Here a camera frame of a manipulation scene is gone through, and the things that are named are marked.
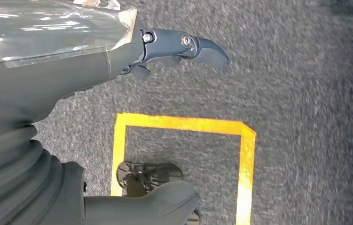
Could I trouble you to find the clear plastic film wrap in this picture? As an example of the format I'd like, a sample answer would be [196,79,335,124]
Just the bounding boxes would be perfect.
[0,0,138,74]

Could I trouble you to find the yellow floor tape square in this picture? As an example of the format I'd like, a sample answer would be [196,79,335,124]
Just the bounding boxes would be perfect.
[110,112,257,225]

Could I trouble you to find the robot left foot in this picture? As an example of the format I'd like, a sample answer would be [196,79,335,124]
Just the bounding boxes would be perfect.
[116,161,184,198]

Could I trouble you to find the robot left leg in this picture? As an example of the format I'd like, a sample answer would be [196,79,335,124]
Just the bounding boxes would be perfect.
[84,180,201,225]

